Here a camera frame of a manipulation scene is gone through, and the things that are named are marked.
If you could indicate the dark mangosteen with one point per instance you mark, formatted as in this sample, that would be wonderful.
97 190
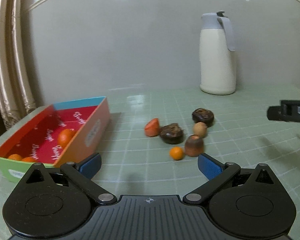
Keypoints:
203 115
172 134

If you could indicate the orange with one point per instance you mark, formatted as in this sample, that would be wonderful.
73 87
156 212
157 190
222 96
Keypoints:
29 160
16 157
65 137

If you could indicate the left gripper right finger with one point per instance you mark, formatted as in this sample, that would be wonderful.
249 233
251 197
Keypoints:
218 174

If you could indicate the beige satin curtain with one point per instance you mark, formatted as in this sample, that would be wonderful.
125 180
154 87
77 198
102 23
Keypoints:
16 98

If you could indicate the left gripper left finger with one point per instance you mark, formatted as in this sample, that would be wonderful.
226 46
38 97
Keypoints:
81 174

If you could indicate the brown cup-shaped fruit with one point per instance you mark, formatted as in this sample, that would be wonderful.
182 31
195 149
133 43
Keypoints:
194 146

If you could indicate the red strawberry piece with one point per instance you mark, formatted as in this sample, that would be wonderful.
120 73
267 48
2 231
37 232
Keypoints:
152 128

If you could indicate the tan round longan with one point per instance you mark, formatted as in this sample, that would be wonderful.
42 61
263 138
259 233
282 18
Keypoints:
200 129

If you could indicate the colourful cardboard box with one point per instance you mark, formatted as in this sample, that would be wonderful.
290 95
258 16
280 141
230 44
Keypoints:
37 138

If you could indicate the cream thermos jug grey lid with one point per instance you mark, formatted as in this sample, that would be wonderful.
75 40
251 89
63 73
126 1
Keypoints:
217 54

